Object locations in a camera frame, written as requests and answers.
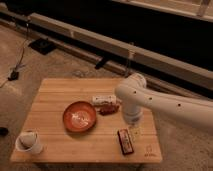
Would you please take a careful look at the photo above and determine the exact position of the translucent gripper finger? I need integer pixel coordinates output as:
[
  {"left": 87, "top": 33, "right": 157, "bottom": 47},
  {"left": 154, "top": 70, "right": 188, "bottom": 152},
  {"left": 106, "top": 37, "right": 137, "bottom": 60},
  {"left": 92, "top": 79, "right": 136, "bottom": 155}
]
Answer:
[{"left": 129, "top": 125, "right": 141, "bottom": 142}]

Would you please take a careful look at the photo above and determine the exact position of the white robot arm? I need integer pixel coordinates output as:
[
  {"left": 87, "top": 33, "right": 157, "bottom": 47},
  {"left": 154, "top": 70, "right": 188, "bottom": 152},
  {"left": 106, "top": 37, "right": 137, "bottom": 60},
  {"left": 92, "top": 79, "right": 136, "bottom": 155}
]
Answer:
[{"left": 114, "top": 73, "right": 213, "bottom": 134}]

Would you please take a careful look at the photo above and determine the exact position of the red pepper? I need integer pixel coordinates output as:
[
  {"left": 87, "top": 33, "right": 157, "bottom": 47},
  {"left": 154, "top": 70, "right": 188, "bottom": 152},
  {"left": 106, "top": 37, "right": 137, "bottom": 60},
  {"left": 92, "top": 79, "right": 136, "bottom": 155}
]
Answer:
[{"left": 99, "top": 105, "right": 119, "bottom": 116}]

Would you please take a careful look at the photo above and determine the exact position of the orange ceramic bowl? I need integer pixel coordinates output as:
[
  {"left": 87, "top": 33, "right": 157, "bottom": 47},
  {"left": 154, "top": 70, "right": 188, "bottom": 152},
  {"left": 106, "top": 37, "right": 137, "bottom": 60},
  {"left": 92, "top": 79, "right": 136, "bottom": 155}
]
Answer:
[{"left": 63, "top": 101, "right": 97, "bottom": 133}]

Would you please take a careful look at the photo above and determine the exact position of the dark candy bar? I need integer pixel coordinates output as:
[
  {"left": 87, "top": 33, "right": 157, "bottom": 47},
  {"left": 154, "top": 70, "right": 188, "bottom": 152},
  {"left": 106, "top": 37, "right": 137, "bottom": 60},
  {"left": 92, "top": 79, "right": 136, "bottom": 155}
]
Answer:
[{"left": 117, "top": 129, "right": 134, "bottom": 155}]

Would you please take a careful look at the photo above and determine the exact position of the wooden table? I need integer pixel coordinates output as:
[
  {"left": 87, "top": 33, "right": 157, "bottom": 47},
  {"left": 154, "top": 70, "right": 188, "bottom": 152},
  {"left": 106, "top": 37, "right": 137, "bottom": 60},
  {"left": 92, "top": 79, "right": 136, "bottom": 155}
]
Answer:
[{"left": 11, "top": 78, "right": 162, "bottom": 163}]

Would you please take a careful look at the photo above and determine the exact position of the white cup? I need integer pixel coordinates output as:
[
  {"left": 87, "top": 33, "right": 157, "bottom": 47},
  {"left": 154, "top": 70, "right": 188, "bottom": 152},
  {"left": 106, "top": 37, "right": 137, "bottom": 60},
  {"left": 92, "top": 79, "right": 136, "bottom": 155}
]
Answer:
[{"left": 15, "top": 131, "right": 43, "bottom": 155}]

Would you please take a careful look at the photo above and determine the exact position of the black floor plate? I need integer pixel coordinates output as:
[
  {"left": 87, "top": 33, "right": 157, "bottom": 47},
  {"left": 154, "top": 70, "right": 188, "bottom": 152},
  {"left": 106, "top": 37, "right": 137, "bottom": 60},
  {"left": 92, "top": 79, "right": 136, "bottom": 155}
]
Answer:
[{"left": 29, "top": 38, "right": 56, "bottom": 55}]

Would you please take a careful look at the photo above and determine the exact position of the long metal rail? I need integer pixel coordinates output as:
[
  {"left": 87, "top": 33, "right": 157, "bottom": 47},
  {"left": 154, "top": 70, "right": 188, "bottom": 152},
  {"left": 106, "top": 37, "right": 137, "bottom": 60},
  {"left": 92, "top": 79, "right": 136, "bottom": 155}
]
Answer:
[{"left": 0, "top": 3, "right": 213, "bottom": 90}]

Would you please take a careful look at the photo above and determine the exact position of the black bracket on rail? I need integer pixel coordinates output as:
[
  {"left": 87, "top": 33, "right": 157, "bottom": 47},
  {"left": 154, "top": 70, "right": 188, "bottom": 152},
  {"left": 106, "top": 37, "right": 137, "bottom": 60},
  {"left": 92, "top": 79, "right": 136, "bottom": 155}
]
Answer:
[{"left": 95, "top": 57, "right": 109, "bottom": 70}]

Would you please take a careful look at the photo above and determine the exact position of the black cable with plug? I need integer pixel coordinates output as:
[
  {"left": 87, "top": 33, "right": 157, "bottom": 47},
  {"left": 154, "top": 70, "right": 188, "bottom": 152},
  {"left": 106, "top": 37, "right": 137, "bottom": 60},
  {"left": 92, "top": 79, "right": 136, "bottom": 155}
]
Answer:
[{"left": 7, "top": 19, "right": 31, "bottom": 82}]

